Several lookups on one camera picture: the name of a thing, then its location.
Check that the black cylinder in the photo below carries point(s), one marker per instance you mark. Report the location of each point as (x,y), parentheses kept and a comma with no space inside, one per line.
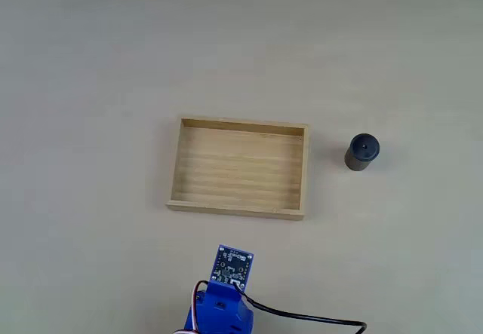
(363,152)

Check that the shallow wooden box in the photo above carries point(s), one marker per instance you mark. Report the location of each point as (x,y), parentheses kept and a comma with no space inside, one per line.
(237,168)

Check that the blue camera circuit board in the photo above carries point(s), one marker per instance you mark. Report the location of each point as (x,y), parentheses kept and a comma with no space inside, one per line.
(232,266)

